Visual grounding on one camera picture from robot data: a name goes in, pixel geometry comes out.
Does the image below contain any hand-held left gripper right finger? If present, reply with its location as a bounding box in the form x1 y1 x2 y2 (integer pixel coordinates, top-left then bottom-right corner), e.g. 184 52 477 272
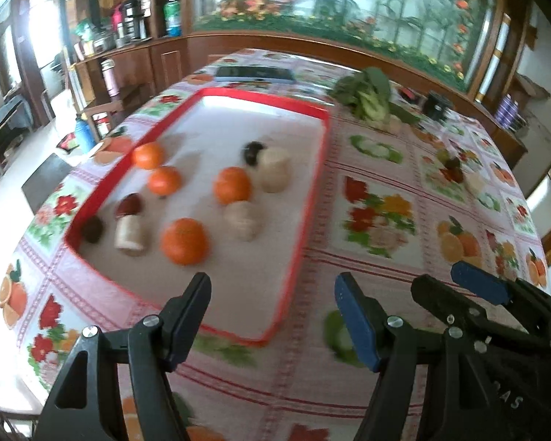
334 272 497 441

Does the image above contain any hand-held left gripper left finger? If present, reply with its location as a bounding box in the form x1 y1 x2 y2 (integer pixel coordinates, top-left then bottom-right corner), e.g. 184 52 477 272
34 272 212 441

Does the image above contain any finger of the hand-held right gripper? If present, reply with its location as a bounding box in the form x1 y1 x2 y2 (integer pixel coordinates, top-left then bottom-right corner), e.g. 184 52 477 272
411 275 551 354
451 261 551 345

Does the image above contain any orange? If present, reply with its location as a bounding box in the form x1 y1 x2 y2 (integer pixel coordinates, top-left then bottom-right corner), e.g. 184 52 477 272
147 165 183 197
213 166 252 205
131 141 166 169
160 217 210 266

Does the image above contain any red tray white inside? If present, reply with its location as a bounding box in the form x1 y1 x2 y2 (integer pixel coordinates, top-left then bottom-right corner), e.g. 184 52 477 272
64 87 334 345

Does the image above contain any fruit and flower printed tablecloth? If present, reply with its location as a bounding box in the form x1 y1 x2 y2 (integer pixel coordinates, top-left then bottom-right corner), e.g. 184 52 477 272
0 48 551 441

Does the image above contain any purple striped container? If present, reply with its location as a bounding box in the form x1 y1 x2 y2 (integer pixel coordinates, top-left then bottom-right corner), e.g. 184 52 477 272
496 94 526 132

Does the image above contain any small black box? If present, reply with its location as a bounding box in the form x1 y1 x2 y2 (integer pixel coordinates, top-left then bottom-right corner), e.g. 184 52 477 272
425 92 453 118

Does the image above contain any dark chair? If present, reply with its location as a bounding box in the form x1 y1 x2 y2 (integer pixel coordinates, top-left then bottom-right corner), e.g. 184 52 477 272
21 154 76 214

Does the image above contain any blue bottle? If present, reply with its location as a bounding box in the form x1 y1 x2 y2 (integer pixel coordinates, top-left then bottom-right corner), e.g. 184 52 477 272
75 114 96 152

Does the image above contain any green leafy bok choy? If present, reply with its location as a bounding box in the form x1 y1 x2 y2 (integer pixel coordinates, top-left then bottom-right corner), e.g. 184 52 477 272
328 67 421 127

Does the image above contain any white and pink bottle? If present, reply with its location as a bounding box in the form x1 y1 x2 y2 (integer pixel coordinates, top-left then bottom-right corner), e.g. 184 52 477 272
102 59 120 98

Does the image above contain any wooden cabinet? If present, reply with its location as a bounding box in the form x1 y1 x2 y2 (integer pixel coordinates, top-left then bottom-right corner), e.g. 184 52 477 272
62 0 194 115

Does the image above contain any table with blue cloth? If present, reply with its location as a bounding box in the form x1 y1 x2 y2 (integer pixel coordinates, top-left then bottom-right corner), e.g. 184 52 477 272
0 96 33 166

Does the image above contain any large green water bottle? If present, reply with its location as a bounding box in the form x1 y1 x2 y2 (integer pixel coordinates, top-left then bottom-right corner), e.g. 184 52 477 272
163 0 183 37

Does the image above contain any black coffee maker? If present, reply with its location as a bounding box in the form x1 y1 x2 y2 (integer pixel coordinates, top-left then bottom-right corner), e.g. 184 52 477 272
119 0 148 41

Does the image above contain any wooden door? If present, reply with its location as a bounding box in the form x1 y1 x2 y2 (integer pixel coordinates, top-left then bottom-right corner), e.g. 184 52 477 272
9 0 51 115

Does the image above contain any flower landscape wall mural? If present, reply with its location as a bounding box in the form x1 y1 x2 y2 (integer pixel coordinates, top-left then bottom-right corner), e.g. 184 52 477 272
190 0 506 93

